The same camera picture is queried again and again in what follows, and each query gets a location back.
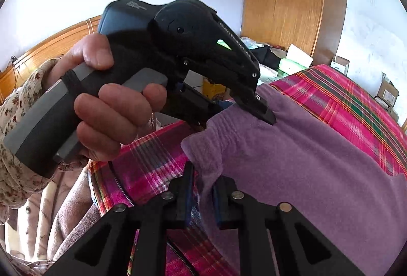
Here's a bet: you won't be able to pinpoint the clear plastic bag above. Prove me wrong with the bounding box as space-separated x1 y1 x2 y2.
240 37 265 51

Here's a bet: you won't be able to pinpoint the black cloth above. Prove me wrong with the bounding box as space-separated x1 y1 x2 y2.
254 47 288 67

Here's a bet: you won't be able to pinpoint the white printed quilt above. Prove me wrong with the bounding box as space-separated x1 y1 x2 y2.
5 182 62 264

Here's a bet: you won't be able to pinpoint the pink plaid blanket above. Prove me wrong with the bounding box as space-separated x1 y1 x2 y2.
87 64 407 276

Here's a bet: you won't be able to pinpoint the wooden wardrobe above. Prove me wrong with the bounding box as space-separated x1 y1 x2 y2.
240 0 349 66

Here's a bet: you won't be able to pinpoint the pale green tissue packs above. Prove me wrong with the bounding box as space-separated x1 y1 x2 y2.
278 58 308 75

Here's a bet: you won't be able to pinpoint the person's left hand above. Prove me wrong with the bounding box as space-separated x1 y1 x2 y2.
48 33 168 163

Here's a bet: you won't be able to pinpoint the wooden headboard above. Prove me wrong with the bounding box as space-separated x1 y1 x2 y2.
0 16 103 105

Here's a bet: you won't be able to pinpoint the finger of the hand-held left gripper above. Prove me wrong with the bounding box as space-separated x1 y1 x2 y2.
163 84 225 130
235 84 277 126

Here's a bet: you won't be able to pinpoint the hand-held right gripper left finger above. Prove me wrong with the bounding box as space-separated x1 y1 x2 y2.
43 161 195 276

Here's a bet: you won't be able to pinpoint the brown fleece blanket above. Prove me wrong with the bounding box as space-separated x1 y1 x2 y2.
48 165 107 259

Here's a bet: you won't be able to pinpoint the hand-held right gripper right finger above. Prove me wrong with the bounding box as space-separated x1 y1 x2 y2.
212 176 366 276

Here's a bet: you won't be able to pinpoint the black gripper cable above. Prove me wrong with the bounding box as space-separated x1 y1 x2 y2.
167 239 195 273
108 162 136 208

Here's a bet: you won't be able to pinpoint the brown cardboard box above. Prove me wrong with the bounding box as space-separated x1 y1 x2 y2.
375 72 400 107

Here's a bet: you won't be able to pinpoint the purple fleece pants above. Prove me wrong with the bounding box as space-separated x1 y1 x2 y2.
181 83 407 276

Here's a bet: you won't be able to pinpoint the white cardboard box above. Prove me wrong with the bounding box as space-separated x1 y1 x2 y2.
331 56 350 76

